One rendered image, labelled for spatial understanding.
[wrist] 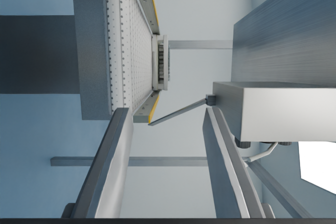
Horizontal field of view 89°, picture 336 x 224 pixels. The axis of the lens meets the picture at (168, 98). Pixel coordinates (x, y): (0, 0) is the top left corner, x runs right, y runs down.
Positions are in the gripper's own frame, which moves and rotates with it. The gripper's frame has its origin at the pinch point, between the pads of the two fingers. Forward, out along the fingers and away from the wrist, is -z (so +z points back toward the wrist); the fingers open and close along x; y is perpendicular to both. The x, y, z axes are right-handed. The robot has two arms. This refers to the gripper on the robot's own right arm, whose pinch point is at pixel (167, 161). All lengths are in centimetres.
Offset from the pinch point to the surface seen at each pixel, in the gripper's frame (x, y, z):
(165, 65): 1, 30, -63
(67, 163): 85, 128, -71
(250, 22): -34, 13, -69
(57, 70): 28.9, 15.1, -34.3
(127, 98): 8.0, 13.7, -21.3
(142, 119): 5.0, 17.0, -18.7
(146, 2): 5.3, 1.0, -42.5
